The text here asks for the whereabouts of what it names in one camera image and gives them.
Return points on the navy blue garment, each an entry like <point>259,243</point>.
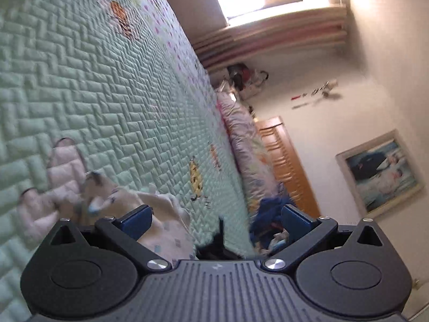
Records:
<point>267,221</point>

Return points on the framed wall picture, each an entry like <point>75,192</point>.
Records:
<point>380,174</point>

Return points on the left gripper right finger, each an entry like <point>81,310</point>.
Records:
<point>307,236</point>

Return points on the pink curtain right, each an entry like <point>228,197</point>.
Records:
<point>295,30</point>

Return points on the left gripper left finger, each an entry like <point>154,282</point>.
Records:
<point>122,236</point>

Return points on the hanging wall ornament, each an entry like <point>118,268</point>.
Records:
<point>323,90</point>

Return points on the wooden headboard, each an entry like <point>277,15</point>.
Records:
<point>287,166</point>

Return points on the light blue garment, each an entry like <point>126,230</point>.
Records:
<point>279,241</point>

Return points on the floral pillow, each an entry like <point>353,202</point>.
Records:
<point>252,158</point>

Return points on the white letter-print shirt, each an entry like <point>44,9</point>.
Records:
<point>169,234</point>

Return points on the green quilted bee bedspread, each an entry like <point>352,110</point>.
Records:
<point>120,79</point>

